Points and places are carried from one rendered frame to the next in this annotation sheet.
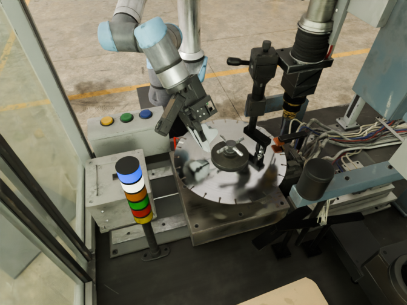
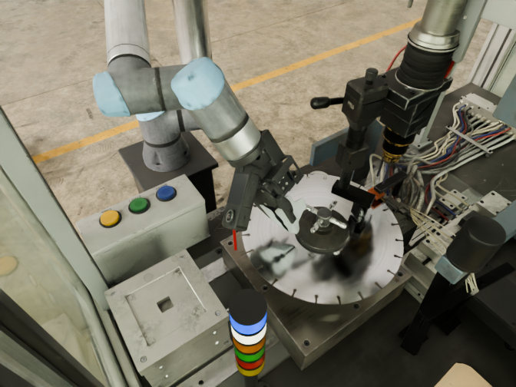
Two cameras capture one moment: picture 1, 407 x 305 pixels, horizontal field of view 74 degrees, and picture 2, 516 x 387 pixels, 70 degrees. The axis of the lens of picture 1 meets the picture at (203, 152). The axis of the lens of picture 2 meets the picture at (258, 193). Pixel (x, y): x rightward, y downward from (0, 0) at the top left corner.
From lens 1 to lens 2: 0.24 m
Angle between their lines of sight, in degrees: 12
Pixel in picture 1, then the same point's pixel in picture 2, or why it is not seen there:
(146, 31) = (199, 84)
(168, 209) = not seen: hidden behind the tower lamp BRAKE
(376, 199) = not seen: hidden behind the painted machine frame
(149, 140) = (180, 230)
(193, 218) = (298, 333)
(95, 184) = (138, 329)
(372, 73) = not seen: outside the picture
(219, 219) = (332, 322)
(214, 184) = (322, 279)
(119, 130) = (135, 229)
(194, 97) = (269, 163)
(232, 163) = (332, 239)
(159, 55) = (221, 116)
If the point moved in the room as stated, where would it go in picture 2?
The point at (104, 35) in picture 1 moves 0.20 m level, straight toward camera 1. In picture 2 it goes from (107, 96) to (168, 161)
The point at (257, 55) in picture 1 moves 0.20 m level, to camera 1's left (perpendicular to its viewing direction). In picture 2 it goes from (363, 92) to (238, 116)
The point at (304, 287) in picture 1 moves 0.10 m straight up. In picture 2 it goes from (460, 376) to (481, 360)
